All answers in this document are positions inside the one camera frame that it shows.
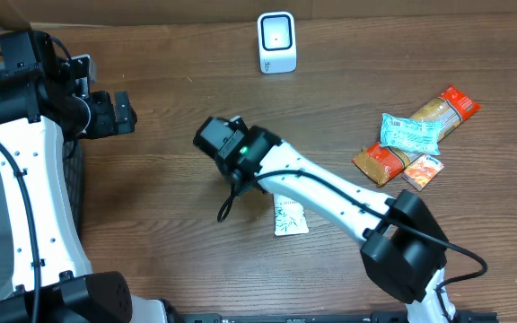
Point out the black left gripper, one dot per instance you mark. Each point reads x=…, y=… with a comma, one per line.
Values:
x=121, y=113

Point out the white gold tube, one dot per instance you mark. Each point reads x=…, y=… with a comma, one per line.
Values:
x=289, y=217

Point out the orange spaghetti packet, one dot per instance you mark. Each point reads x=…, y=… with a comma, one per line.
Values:
x=382, y=164

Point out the teal tissue packet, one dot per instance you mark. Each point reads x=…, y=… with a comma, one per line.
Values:
x=409, y=135

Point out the orange white carton box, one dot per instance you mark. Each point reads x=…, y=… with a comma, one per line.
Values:
x=422, y=171

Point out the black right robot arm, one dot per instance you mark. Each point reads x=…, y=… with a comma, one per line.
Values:
x=404, y=250

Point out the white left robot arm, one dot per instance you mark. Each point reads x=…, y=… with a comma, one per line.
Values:
x=97, y=297

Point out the white barcode scanner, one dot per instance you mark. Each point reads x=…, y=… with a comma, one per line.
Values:
x=277, y=42

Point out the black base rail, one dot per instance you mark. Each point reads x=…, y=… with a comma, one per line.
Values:
x=376, y=317

